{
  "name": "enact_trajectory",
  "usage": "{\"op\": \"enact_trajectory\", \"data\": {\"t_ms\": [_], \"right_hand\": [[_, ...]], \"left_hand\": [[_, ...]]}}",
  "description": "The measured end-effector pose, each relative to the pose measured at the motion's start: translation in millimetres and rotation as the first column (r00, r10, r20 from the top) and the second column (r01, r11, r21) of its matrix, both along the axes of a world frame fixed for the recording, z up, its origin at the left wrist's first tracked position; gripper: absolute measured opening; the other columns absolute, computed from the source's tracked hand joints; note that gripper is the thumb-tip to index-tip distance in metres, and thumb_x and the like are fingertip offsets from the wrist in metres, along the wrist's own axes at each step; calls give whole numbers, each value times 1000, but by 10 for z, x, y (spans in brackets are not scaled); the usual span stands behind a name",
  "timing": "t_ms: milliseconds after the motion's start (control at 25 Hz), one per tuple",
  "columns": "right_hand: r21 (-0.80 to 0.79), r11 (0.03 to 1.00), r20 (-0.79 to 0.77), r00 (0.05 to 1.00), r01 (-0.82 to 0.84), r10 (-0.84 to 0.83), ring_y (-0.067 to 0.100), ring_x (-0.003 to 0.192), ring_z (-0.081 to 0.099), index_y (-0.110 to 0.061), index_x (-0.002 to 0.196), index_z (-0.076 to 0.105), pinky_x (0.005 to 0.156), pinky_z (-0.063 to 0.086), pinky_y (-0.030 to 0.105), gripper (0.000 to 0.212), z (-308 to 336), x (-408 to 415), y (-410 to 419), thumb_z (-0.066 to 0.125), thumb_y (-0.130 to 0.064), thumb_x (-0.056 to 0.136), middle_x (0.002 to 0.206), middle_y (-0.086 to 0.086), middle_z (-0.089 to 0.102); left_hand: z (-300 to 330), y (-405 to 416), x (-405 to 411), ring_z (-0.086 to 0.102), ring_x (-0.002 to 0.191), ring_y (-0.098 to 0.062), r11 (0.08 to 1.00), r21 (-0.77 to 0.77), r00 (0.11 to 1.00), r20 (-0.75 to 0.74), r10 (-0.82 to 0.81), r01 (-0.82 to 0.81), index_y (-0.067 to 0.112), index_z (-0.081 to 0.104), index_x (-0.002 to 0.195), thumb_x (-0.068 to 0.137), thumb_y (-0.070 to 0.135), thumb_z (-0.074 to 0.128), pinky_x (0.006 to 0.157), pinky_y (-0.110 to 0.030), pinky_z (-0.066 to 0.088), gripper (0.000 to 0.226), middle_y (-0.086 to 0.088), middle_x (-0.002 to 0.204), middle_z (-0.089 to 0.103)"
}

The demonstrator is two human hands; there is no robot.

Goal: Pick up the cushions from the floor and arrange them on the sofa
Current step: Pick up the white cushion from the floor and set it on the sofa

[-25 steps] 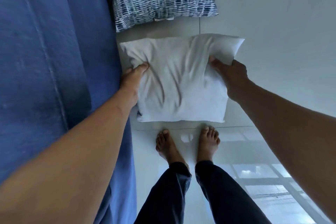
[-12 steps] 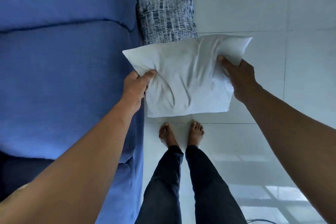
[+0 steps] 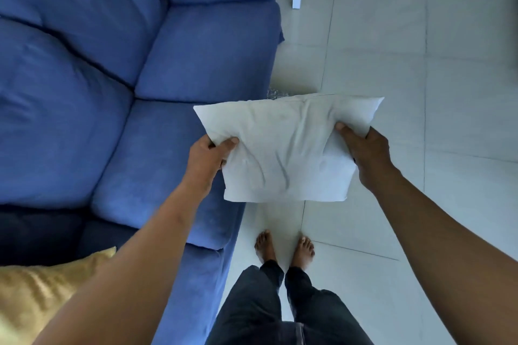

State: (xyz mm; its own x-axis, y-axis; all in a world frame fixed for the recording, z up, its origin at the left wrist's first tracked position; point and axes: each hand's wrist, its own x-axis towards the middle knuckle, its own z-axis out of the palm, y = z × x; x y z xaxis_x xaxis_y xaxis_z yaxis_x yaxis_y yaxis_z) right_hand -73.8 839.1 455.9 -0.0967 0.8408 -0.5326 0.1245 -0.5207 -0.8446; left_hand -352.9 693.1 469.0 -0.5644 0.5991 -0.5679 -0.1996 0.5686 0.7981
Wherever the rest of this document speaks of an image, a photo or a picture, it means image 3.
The person's right forearm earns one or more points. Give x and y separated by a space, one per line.
449 260

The white pillow insert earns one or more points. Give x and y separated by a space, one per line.
287 148

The person's left hand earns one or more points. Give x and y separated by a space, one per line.
204 162

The person's left thumb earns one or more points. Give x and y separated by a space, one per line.
225 145

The person's dark trousers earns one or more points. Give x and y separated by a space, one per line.
283 308

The person's right foot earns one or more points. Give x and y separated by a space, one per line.
302 252

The person's left foot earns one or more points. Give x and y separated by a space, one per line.
266 247

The person's right hand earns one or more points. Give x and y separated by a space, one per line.
370 158

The yellow cushion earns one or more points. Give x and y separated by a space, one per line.
36 296

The person's left forearm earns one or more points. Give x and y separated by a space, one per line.
121 272

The person's foot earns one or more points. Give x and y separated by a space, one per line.
266 247
302 252

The patterned rug edge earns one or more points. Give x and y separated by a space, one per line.
277 93

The blue fabric sofa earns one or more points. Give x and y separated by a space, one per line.
121 86

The person's right thumb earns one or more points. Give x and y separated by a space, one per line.
349 132

